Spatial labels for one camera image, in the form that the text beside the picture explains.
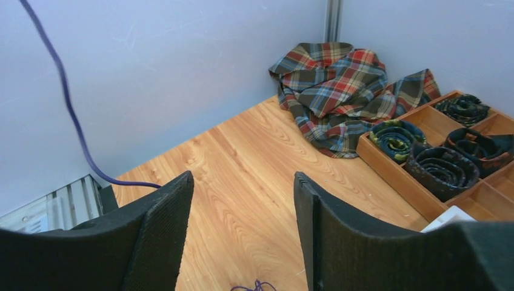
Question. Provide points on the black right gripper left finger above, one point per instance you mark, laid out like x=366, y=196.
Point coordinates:
x=138, y=246

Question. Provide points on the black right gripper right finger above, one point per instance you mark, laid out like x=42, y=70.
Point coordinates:
x=345, y=248

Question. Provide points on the white plastic bin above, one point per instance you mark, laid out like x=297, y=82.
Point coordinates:
x=451, y=215

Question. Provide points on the rolled dark floral cloth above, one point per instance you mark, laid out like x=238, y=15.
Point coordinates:
x=442, y=171

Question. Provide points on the rolled blue yellow floral cloth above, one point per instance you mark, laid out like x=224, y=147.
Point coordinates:
x=395, y=138

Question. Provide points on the wooden compartment tray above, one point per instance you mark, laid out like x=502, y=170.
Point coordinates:
x=490, y=198

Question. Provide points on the plaid cloth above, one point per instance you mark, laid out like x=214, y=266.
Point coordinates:
x=336, y=93

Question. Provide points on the rolled dark cloth middle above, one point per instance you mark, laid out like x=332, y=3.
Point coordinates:
x=488, y=152

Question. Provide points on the rolled dark cloth top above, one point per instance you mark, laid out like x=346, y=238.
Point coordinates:
x=468, y=110

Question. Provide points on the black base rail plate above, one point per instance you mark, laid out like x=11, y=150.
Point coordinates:
x=107, y=200

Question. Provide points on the white slotted cable duct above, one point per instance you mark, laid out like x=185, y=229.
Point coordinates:
x=64, y=209

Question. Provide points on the left aluminium frame post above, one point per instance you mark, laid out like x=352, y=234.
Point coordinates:
x=333, y=20

